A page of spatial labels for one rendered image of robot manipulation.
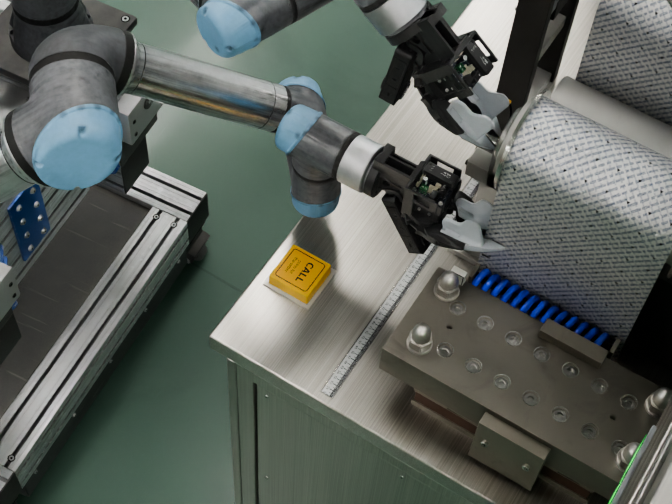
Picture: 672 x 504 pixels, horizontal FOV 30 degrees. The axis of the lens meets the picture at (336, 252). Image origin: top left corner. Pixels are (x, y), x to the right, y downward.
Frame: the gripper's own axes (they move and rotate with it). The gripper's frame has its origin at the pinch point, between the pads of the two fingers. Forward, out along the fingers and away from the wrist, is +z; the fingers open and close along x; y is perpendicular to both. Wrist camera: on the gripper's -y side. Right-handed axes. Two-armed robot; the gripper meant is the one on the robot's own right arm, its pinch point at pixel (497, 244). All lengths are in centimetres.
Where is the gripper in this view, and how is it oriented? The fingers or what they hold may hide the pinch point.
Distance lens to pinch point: 177.0
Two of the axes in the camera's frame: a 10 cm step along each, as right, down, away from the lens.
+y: 0.5, -5.3, -8.4
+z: 8.5, 4.7, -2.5
